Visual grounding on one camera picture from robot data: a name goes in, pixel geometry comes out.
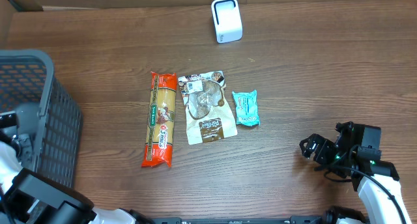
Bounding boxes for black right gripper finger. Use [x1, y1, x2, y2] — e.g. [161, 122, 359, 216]
[299, 139, 313, 158]
[307, 133, 326, 146]

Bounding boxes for teal wet wipes pack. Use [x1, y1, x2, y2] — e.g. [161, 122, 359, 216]
[232, 90, 260, 127]

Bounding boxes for beige brown snack pouch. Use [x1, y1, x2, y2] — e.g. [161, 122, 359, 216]
[178, 70, 237, 145]

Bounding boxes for orange spaghetti pasta pack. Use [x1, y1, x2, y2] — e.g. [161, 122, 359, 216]
[141, 72, 177, 167]

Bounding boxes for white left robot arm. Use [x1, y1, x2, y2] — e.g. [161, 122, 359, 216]
[1, 133, 153, 223]

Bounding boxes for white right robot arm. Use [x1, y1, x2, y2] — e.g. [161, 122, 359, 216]
[300, 130, 411, 223]

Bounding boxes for white barcode scanner stand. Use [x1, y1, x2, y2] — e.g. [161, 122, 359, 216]
[211, 0, 243, 44]

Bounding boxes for dark grey plastic basket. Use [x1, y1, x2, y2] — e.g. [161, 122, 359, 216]
[1, 49, 83, 188]

